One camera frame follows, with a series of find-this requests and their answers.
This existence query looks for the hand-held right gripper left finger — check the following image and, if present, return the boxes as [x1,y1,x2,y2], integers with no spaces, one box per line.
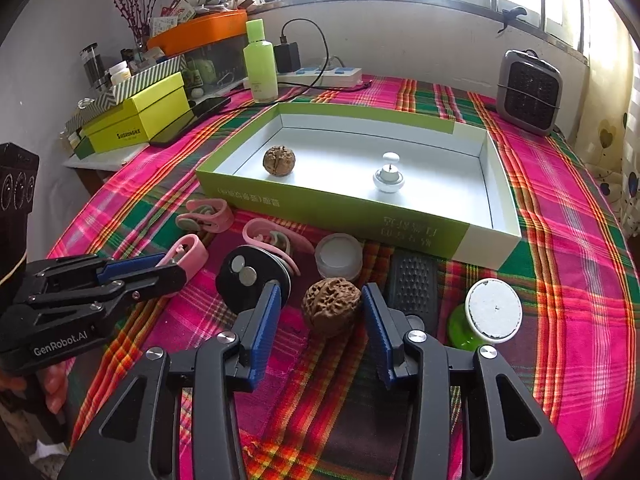
[57,281,283,480]

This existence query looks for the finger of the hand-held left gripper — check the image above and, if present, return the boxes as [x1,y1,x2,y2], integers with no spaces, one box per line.
[24,254,167,288]
[14,264,190,323]

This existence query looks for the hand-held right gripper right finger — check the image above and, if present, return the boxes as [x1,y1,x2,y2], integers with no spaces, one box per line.
[361,282,583,480]

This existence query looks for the pink clip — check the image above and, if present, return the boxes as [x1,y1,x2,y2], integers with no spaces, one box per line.
[157,234,208,277]
[175,199,234,233]
[242,219,302,277]

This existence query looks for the black disc with magnets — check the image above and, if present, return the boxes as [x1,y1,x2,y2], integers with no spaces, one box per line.
[216,245,292,313]

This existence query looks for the light brown walnut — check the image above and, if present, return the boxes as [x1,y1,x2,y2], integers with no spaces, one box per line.
[301,277,362,333]

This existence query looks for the black remote control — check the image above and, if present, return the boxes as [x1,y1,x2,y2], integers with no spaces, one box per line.
[389,255,440,336]

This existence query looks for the clear dome cap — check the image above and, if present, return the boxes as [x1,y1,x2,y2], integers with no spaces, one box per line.
[315,232,364,282]

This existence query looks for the green and white shallow box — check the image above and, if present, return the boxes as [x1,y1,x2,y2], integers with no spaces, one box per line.
[195,102,523,266]

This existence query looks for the person's left hand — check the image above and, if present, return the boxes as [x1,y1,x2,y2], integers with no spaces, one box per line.
[42,359,74,413]

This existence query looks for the white side table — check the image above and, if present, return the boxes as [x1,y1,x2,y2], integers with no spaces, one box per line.
[62,140,151,168]

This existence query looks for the green and white suction cup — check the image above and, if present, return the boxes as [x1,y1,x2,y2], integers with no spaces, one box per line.
[446,277,523,352]

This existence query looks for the black box with dials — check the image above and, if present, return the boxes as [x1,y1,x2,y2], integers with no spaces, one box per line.
[0,142,41,286]

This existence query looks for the small white knob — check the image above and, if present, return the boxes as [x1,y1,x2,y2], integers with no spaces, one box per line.
[372,152,406,195]

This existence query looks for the yellow-green box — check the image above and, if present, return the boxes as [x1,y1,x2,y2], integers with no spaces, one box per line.
[80,71,191,153]

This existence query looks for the black smartphone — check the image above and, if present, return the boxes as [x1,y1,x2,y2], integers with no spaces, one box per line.
[150,95,232,148]

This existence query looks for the dark brown walnut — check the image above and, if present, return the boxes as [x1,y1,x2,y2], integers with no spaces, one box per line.
[262,146,297,177]

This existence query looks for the green and white striped box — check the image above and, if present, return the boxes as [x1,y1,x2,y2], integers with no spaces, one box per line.
[65,52,188,136]

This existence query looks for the glass jar with black lid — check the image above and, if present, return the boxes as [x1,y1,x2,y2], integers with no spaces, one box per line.
[81,42,107,90]

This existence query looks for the green round toy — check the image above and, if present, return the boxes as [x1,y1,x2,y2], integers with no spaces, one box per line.
[187,59,217,88]

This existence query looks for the pink and green plaid tablecloth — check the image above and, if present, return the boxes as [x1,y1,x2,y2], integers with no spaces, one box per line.
[47,74,640,480]

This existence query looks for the clear storage bin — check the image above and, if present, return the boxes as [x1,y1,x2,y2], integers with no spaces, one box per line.
[177,35,251,98]

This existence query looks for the green lotion bottle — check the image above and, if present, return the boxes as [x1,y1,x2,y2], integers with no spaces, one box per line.
[243,19,279,105]

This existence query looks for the orange tray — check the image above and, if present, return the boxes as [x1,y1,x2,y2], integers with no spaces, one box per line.
[146,9,249,57]

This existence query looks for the paper cards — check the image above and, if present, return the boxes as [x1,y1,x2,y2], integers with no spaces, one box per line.
[150,0,196,36]

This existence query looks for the white power strip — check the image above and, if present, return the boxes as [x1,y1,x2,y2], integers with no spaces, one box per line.
[276,65,363,88]

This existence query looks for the black charger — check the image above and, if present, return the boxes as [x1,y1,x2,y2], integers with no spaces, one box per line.
[274,35,302,75]

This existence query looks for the dried branch with red buds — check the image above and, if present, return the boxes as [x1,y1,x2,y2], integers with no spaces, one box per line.
[95,0,161,46]

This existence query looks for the grey space heater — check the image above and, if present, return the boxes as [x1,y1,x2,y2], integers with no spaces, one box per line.
[496,49,561,137]

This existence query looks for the cream curtain with hearts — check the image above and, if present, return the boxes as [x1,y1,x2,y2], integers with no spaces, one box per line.
[575,0,640,241]

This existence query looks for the black cable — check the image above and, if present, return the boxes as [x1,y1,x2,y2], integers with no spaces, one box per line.
[190,19,373,111]

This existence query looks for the black window handle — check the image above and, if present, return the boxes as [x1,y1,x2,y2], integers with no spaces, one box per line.
[497,6,528,36]

